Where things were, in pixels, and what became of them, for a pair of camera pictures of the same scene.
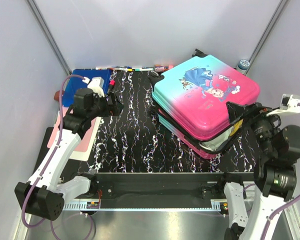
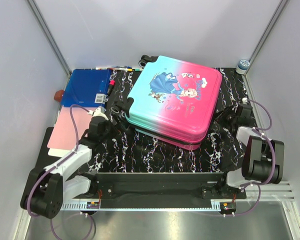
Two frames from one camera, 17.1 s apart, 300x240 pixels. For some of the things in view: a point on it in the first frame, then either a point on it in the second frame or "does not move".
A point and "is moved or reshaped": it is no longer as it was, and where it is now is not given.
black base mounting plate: [152, 186] does not move
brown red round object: [56, 96] does not move
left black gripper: [114, 109] -> [116, 131]
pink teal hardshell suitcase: [190, 105] is moved or reshaped
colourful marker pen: [127, 69] does not move
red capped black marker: [112, 84] does not move
